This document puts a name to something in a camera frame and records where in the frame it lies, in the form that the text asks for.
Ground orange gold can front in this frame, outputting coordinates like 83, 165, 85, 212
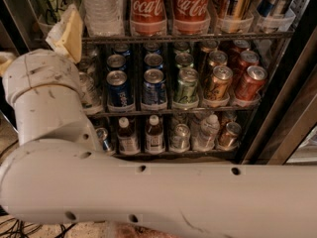
202, 65, 233, 107

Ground brown juice bottle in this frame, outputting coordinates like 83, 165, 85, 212
145, 115, 164, 155
117, 117, 140, 155

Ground left Coca-Cola can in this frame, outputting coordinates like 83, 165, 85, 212
130, 0, 164, 36

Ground blue patterned can front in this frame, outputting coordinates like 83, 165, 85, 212
142, 68, 167, 110

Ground blue Pepsi can front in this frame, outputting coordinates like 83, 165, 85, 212
106, 70, 134, 111

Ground copper can bottom shelf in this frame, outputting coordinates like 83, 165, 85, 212
217, 122, 242, 151

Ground red can front right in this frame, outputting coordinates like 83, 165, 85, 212
234, 65, 267, 101

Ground silver can bottom shelf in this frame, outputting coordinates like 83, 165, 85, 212
169, 124, 190, 153

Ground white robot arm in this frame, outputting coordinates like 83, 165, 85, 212
1, 49, 317, 238

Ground white green can middle shelf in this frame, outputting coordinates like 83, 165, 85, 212
79, 71, 102, 115

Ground stainless steel fridge frame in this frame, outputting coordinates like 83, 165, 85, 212
0, 0, 317, 166

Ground gold striped can top shelf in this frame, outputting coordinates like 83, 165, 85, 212
212, 0, 251, 33

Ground right brown juice bottle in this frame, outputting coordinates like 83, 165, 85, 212
145, 115, 164, 155

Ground right Coca-Cola can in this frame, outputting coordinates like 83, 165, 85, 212
172, 0, 209, 35

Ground left brown juice bottle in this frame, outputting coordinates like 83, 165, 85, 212
117, 117, 140, 155

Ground clear water bottle top shelf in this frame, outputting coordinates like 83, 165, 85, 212
83, 0, 122, 37

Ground black cables on floor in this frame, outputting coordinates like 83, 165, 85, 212
0, 139, 78, 238

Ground small water bottle bottom shelf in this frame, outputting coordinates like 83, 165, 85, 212
192, 114, 220, 152

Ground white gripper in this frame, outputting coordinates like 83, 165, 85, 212
0, 3, 84, 106

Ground small blue can bottom shelf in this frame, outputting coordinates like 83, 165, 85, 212
96, 128, 114, 155

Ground coca-cola can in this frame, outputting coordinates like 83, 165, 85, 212
172, 0, 209, 35
130, 0, 164, 36

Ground blue silver can top shelf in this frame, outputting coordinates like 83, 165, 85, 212
254, 0, 298, 33

